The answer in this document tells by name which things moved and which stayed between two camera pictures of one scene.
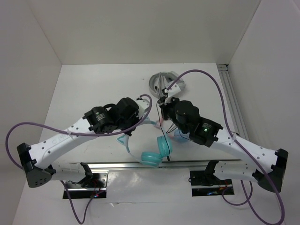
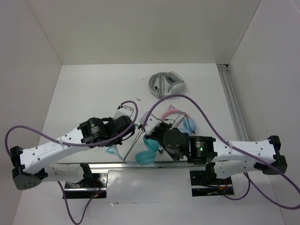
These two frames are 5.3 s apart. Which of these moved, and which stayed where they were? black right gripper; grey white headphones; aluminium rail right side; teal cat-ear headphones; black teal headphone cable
Moved: black teal headphone cable; black right gripper; teal cat-ear headphones
Stayed: grey white headphones; aluminium rail right side
